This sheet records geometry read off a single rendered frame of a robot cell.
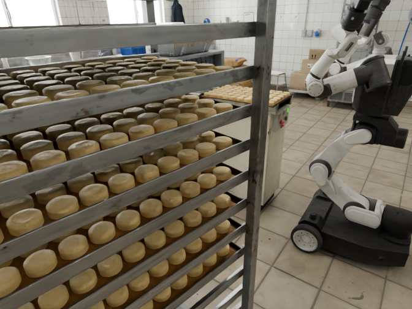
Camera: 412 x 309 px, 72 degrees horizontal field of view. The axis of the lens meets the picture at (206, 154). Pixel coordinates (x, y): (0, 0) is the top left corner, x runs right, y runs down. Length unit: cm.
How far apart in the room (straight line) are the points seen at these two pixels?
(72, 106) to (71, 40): 9
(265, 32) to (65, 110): 42
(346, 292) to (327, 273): 15
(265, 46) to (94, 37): 36
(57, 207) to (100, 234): 11
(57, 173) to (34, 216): 10
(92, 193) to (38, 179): 12
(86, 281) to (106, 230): 11
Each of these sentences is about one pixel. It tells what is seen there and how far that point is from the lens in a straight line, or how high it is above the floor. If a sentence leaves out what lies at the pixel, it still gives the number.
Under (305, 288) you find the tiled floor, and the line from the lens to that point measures 193.
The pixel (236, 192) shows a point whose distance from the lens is 239.
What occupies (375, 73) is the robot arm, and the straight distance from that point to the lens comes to 159.
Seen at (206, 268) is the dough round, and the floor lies 77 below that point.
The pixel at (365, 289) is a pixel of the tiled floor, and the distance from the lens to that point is 205.
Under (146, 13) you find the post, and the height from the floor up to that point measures 145.
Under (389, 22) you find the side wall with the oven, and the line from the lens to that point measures 594.
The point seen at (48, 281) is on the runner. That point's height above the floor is 106.
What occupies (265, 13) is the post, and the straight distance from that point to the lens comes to 66.
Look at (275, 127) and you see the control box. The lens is 206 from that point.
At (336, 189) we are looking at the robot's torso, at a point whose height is 40.
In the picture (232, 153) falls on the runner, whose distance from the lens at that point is 69.
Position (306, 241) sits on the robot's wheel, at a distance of 209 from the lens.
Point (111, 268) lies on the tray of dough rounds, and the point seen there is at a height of 97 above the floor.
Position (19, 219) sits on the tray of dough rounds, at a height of 115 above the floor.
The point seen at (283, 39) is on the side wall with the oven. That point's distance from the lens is 638.
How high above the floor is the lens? 143
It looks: 25 degrees down
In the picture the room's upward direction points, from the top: 1 degrees counter-clockwise
